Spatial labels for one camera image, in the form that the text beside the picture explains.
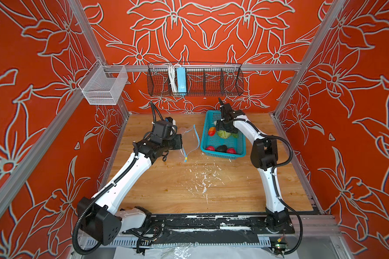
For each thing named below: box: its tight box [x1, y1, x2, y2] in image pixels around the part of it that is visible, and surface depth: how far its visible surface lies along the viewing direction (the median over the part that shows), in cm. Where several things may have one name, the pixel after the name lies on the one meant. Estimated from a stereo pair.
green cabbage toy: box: [216, 130, 232, 139], surface depth 102 cm
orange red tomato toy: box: [208, 126, 217, 137], surface depth 106 cm
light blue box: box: [176, 66, 187, 94], surface depth 92 cm
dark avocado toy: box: [215, 144, 228, 153], surface depth 97 cm
